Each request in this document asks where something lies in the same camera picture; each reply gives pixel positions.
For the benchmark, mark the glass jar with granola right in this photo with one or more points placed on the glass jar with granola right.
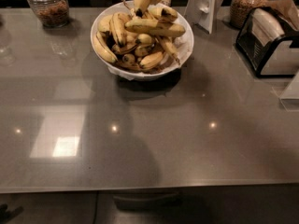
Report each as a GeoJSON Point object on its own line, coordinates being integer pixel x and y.
{"type": "Point", "coordinates": [240, 9]}

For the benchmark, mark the yellow banana right horizontal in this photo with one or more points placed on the yellow banana right horizontal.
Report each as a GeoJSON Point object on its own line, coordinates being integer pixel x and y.
{"type": "Point", "coordinates": [153, 27]}

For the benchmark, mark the yellow banana upper left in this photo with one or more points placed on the yellow banana upper left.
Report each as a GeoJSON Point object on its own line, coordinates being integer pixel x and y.
{"type": "Point", "coordinates": [117, 26]}

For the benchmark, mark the spotted banana upper right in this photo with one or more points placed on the spotted banana upper right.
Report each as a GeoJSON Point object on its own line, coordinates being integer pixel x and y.
{"type": "Point", "coordinates": [163, 13]}

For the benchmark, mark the yellow banana front centre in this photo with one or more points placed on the yellow banana front centre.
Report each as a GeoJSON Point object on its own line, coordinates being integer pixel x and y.
{"type": "Point", "coordinates": [150, 61]}

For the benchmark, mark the white sign stand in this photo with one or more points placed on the white sign stand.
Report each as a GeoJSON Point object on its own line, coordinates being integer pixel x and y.
{"type": "Point", "coordinates": [202, 13]}

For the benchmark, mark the white bowl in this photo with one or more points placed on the white bowl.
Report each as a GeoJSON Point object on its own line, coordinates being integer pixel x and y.
{"type": "Point", "coordinates": [120, 7]}

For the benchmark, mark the glass jar with nuts left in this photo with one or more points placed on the glass jar with nuts left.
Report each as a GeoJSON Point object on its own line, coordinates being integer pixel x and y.
{"type": "Point", "coordinates": [51, 13]}

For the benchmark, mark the black wire napkin holder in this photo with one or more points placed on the black wire napkin holder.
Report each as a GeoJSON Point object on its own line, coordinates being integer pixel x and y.
{"type": "Point", "coordinates": [269, 43]}

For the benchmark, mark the yellow banana right diagonal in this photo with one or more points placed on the yellow banana right diagonal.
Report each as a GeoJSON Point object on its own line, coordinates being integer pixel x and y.
{"type": "Point", "coordinates": [169, 47]}

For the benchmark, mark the yellow banana left rim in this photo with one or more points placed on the yellow banana left rim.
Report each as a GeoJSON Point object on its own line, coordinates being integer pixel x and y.
{"type": "Point", "coordinates": [101, 48]}

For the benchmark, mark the clear acrylic stand right edge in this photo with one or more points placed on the clear acrylic stand right edge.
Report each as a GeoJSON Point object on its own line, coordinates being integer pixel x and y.
{"type": "Point", "coordinates": [290, 96]}

